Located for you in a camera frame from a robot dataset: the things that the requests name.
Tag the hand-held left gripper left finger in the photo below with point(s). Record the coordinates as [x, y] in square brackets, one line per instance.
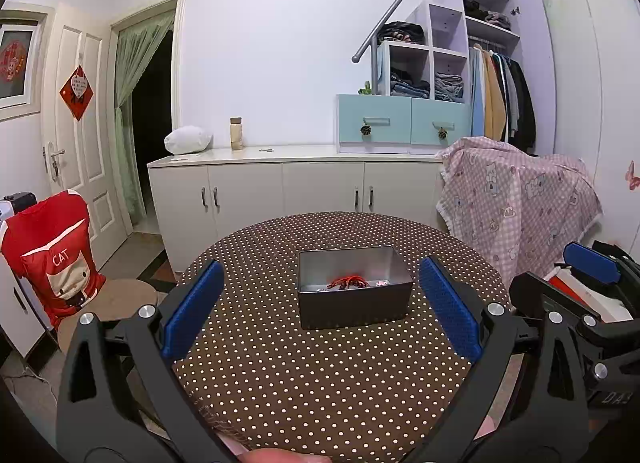
[192, 310]

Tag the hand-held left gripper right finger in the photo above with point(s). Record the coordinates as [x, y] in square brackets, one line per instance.
[450, 310]

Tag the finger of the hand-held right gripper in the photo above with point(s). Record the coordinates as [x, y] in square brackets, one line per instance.
[535, 293]
[590, 260]

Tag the grey metal tin box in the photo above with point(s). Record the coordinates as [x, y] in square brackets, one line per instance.
[355, 308]

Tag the round brown wooden chair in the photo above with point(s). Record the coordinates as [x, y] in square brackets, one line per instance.
[120, 298]

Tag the pink checked printed blanket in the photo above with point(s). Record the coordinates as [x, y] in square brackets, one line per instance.
[510, 203]

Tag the person's right leg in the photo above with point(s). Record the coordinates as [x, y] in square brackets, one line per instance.
[487, 428]

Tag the person's leg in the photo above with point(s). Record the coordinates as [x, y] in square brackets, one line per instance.
[280, 455]
[487, 428]

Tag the white sideboard cabinet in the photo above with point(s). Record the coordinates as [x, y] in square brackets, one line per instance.
[245, 193]

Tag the round table, polka-dot cloth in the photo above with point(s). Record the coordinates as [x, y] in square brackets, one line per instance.
[320, 383]

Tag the white wardrobe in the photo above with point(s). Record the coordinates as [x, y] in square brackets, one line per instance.
[590, 93]

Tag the person's left leg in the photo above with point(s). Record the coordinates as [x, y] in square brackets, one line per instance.
[280, 455]

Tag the white stuffed bag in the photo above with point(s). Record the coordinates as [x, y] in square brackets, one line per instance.
[189, 139]

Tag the low white cabinet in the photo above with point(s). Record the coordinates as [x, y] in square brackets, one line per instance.
[15, 313]

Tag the beige bottle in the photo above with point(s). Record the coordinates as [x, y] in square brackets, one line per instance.
[236, 134]

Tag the white panel door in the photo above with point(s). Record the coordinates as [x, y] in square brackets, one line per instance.
[92, 158]

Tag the row of hanging clothes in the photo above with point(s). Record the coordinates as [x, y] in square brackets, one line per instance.
[492, 98]

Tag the lilac wardrobe door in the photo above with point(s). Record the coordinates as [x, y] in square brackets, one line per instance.
[535, 68]

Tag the black and white printer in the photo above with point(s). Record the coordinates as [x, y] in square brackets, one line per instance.
[22, 203]

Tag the light blue drawer unit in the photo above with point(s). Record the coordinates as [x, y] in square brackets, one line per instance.
[350, 113]

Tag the stack of folded jeans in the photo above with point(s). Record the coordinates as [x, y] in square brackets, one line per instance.
[410, 88]

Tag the small green plant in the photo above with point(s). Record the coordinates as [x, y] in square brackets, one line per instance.
[366, 89]

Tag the red diamond door decoration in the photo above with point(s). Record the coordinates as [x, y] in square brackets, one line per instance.
[76, 93]

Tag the green curtain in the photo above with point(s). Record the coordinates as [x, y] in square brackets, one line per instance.
[130, 68]

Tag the grey pink folded clothes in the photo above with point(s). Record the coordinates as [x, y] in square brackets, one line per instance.
[497, 20]

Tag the white framed window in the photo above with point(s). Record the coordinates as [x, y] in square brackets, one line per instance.
[20, 104]

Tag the black folded clothes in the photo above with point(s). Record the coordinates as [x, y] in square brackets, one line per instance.
[475, 10]

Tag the dark folded clothes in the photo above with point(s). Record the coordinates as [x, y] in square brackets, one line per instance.
[400, 33]

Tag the grey metal handrail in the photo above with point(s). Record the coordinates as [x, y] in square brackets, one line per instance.
[385, 23]

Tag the red paper cutting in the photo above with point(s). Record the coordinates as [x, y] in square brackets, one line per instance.
[11, 60]

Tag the pink butterfly wall sticker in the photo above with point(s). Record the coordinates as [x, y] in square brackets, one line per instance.
[633, 177]

